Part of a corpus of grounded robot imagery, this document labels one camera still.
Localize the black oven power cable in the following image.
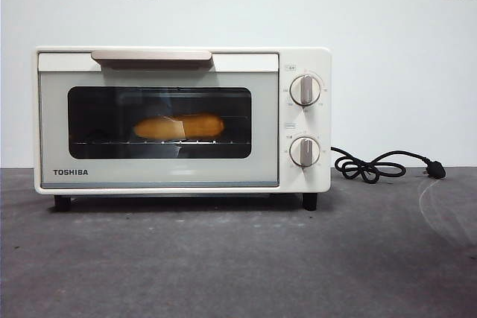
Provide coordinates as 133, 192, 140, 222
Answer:
331, 146, 447, 185

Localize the oven door with beige handle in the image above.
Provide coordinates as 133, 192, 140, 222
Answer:
37, 49, 281, 189

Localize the metal wire oven rack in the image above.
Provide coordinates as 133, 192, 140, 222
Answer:
70, 138, 251, 147

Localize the yellow corn cob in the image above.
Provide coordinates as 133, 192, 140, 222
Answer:
132, 112, 226, 140

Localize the white Toshiba toaster oven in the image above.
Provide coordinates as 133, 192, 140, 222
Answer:
35, 46, 333, 212

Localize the oven timer knob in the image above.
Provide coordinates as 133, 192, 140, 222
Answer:
289, 136, 322, 168

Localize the oven temperature knob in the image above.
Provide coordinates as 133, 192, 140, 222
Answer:
289, 73, 322, 107

